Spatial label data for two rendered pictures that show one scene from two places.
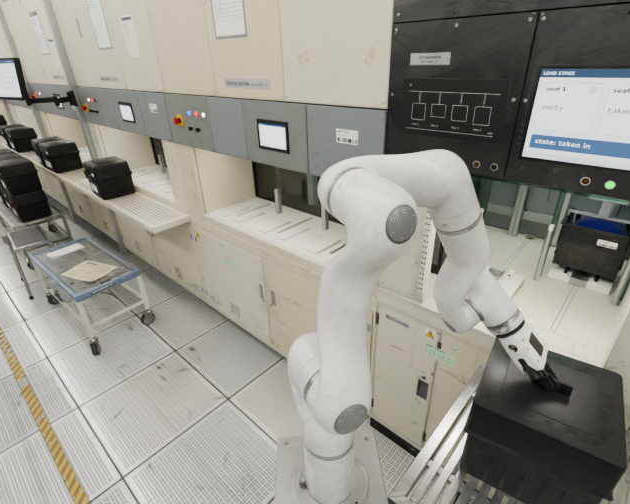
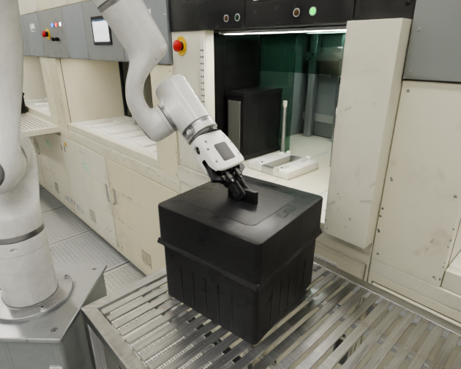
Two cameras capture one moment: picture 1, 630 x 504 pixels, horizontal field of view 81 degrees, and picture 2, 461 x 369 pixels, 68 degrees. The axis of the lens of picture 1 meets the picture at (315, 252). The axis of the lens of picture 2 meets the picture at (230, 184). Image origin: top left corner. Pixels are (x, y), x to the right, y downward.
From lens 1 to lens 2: 0.69 m
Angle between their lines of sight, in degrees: 7
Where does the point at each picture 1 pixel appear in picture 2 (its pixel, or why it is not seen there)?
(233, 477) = not seen: hidden behind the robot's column
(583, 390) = (273, 202)
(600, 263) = not seen: hidden behind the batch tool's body
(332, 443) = not seen: outside the picture
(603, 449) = (249, 233)
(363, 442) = (89, 270)
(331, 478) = (6, 269)
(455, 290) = (129, 80)
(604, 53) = not seen: outside the picture
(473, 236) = (123, 11)
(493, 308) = (180, 110)
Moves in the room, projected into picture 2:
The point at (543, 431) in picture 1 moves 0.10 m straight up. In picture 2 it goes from (203, 221) to (201, 176)
